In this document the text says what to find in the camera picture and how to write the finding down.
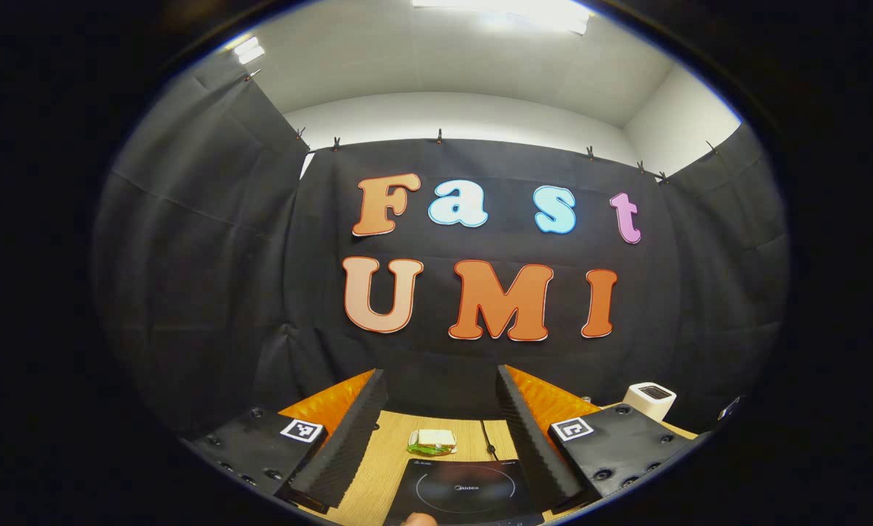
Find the sandwich on plate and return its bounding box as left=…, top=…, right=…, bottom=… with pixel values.
left=407, top=428, right=457, bottom=457

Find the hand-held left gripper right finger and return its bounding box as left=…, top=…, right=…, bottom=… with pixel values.
left=496, top=365, right=711, bottom=514

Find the black backdrop cloth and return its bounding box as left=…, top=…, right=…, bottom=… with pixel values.
left=93, top=55, right=791, bottom=439

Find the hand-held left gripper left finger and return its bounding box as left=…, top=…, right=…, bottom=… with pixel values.
left=180, top=368, right=389, bottom=514

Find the row of black cloth clips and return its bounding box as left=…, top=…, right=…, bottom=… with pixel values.
left=243, top=69, right=722, bottom=183

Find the black induction cooktop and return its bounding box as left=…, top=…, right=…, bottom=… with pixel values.
left=385, top=458, right=546, bottom=526

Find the wide ceiling light panel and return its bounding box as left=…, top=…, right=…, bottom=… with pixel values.
left=412, top=0, right=594, bottom=34

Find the white toaster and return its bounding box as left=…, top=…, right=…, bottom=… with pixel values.
left=622, top=382, right=677, bottom=422

